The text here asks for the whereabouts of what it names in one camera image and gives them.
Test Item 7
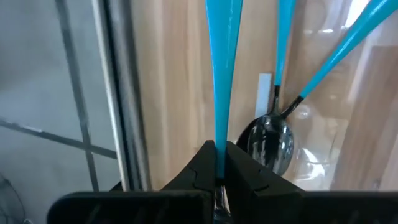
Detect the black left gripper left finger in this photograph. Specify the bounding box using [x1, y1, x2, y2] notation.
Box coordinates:
[46, 140, 217, 224]

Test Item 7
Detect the clear plastic container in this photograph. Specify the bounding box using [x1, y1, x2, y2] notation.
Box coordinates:
[231, 0, 398, 191]

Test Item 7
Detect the black spoon blue handle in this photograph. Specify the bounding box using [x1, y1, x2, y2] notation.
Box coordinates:
[236, 0, 398, 150]
[245, 0, 296, 177]
[205, 0, 244, 224]

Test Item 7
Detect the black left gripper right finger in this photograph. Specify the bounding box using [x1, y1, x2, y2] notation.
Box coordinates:
[225, 141, 398, 224]

